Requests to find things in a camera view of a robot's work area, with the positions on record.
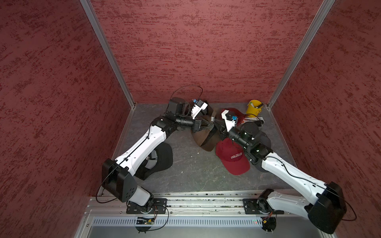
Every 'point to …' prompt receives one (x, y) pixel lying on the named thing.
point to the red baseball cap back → (239, 114)
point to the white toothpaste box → (253, 119)
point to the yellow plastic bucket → (253, 108)
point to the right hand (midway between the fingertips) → (212, 121)
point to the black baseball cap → (160, 158)
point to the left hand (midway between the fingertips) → (209, 128)
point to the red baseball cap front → (233, 156)
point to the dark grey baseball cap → (262, 137)
